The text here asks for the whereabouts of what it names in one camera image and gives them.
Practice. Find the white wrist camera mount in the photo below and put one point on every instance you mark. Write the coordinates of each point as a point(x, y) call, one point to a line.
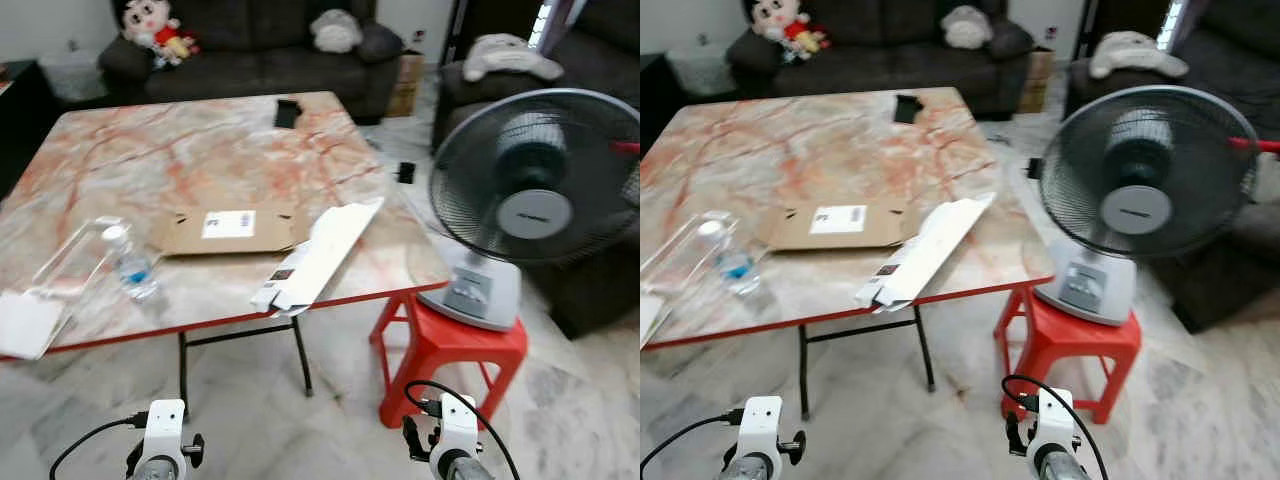
point(1055, 420)
point(458, 425)
point(760, 420)
point(165, 425)

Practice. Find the flat brown cardboard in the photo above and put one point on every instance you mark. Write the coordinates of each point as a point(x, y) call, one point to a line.
point(190, 235)
point(790, 228)

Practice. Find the white long carton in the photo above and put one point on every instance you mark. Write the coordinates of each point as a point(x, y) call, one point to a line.
point(930, 250)
point(320, 255)

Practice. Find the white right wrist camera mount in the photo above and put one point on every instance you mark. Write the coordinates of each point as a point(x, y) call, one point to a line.
point(1055, 420)
point(458, 425)

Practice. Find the clear plastic box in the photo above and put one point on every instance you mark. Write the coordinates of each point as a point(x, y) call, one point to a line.
point(670, 250)
point(65, 255)

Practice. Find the white plush toy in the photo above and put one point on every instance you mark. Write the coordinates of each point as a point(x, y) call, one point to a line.
point(1135, 55)
point(510, 58)

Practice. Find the red plastic stool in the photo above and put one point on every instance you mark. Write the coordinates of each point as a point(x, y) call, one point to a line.
point(450, 340)
point(1075, 335)

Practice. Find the grey table fan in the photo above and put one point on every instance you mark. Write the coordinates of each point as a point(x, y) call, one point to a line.
point(1135, 205)
point(535, 210)

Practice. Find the red rod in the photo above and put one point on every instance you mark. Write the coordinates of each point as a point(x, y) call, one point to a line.
point(625, 147)
point(1255, 145)

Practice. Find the cartoon boy plush doll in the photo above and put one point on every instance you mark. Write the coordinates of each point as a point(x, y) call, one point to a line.
point(790, 25)
point(155, 30)

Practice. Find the black phone stand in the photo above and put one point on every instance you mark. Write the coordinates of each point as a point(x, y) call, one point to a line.
point(908, 109)
point(288, 113)

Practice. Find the dark brown sofa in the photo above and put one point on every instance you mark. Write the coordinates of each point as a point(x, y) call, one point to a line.
point(260, 70)
point(890, 65)

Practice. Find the marble pattern folding table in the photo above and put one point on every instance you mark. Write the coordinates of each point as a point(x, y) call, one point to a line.
point(800, 150)
point(200, 150)

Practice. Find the clear water bottle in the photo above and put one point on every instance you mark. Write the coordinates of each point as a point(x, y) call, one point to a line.
point(735, 262)
point(135, 268)

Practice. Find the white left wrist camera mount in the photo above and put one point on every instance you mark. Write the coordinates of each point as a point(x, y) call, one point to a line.
point(165, 425)
point(760, 420)

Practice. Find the grey round plush toy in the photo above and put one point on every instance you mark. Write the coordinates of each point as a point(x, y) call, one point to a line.
point(966, 28)
point(335, 32)

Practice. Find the brown cardboard box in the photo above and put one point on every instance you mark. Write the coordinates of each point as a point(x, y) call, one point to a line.
point(407, 85)
point(1038, 80)

